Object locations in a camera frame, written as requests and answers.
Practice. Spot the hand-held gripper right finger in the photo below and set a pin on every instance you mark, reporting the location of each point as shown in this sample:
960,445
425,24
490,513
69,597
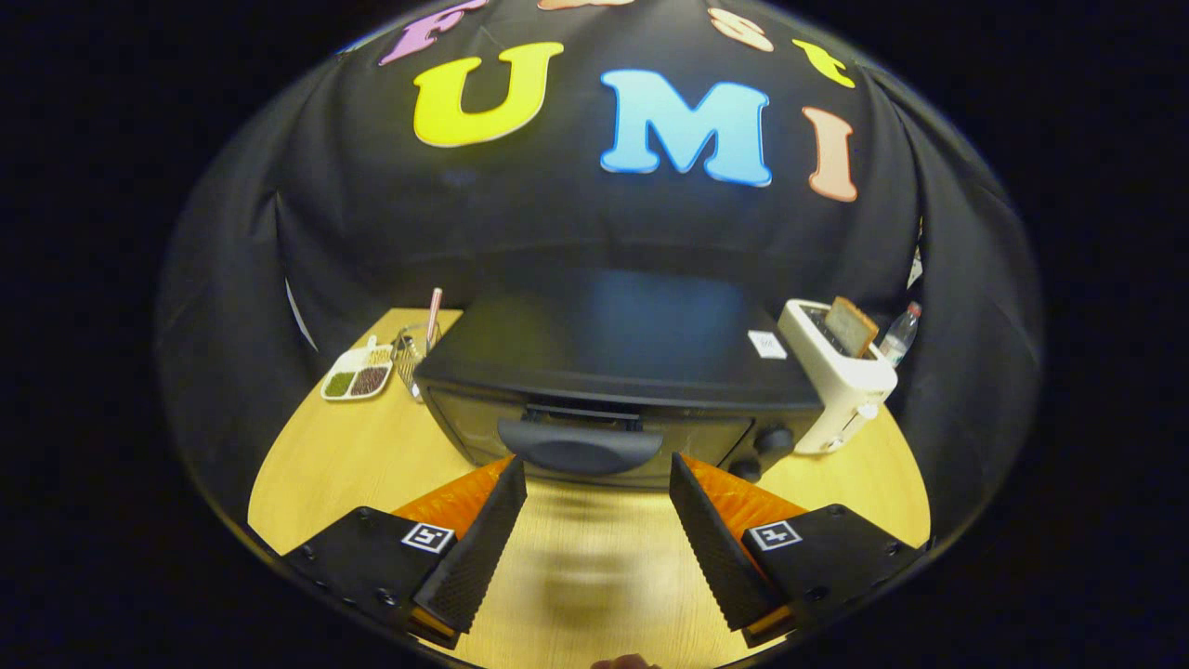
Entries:
715,548

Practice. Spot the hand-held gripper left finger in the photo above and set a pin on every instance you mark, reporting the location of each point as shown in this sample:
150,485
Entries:
478,548

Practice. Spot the black toaster oven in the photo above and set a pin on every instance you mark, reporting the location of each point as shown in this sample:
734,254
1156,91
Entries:
613,344

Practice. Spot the white bread toaster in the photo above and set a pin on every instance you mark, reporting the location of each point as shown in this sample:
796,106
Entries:
841,390

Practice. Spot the small metal kitchen utensil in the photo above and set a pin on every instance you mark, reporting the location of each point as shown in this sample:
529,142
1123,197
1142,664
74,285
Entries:
409,358

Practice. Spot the white divided dish with beans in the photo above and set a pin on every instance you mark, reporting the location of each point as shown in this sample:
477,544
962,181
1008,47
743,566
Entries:
358,379

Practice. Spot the pink striped straw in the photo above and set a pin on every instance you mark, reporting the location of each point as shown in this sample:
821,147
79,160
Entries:
434,316

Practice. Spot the brown bread slice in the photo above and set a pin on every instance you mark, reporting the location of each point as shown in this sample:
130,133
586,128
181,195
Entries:
850,325

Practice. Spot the clear water bottle red label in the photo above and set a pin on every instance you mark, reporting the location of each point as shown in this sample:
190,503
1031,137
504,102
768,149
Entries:
899,339

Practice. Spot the black backdrop cloth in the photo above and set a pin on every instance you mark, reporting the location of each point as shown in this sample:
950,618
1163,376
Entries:
557,232

